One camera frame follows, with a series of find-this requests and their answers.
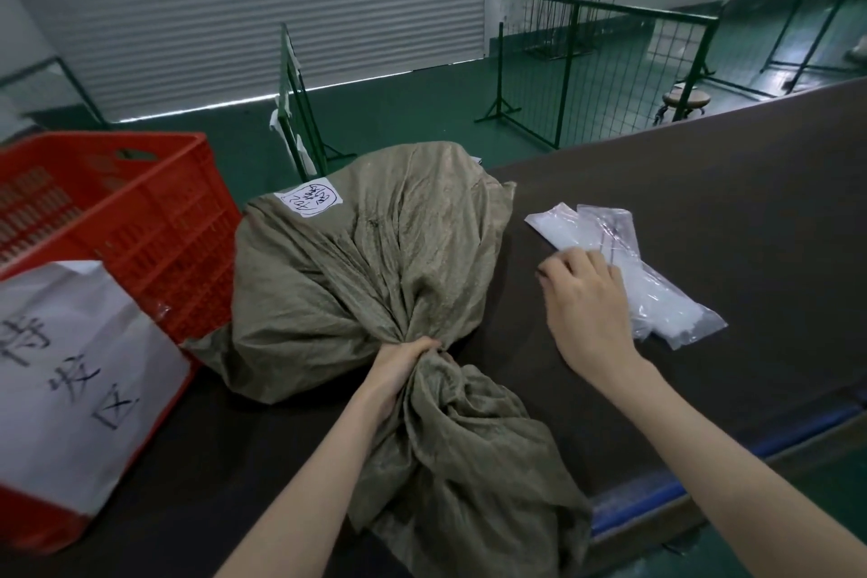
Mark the person's right hand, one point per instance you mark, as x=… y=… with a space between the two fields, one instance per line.
x=589 y=313

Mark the person's left hand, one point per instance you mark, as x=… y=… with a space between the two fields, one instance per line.
x=399 y=367

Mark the clear bag of black ties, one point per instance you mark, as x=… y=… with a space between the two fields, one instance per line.
x=613 y=225

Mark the grey-green woven sack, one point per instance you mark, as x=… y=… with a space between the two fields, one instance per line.
x=379 y=273

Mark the red plastic crate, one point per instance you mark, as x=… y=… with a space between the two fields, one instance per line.
x=149 y=225

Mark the person's right forearm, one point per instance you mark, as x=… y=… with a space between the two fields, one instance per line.
x=731 y=476

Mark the person's left forearm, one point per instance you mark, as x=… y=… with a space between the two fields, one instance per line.
x=305 y=496

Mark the clear plastic bag of ties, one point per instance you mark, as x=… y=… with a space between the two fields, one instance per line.
x=677 y=320

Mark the white label sticker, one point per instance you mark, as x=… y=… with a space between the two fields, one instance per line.
x=309 y=198

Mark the round wooden stool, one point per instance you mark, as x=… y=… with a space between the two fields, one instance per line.
x=685 y=98

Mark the green mesh fence panel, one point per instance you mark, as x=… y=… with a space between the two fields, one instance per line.
x=294 y=103
x=68 y=83
x=819 y=8
x=565 y=56

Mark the white paper sign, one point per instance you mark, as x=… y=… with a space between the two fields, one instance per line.
x=54 y=395

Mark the grey roller shutter door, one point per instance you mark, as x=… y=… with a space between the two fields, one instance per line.
x=237 y=2

